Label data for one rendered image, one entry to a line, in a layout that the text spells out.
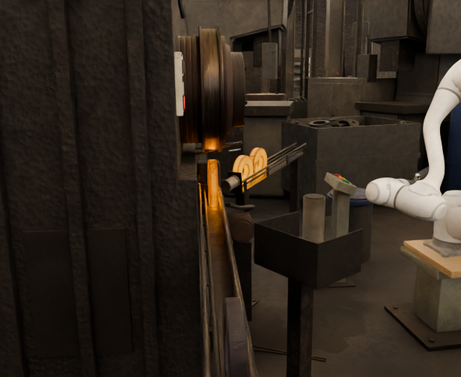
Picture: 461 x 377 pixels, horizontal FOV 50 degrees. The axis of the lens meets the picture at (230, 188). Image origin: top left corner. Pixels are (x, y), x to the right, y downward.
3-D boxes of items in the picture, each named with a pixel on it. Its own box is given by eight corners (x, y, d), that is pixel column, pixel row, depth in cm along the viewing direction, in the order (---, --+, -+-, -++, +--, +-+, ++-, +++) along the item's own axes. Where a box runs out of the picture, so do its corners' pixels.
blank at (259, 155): (247, 152, 247) (253, 152, 245) (261, 144, 259) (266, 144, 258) (248, 181, 252) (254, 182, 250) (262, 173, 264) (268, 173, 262)
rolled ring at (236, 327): (238, 280, 99) (222, 280, 99) (248, 333, 81) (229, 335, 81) (238, 357, 105) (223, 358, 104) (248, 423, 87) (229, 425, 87)
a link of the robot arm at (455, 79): (429, 84, 200) (458, 85, 189) (452, 50, 203) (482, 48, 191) (444, 105, 207) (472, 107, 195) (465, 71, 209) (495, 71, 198)
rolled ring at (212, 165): (215, 155, 203) (206, 155, 203) (218, 164, 186) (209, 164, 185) (215, 199, 208) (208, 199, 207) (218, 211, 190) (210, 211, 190)
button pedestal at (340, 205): (329, 289, 273) (333, 181, 259) (318, 272, 296) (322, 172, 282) (357, 288, 274) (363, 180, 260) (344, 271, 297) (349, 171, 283)
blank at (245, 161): (230, 159, 234) (237, 160, 232) (246, 152, 246) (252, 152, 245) (233, 191, 239) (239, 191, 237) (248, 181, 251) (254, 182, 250)
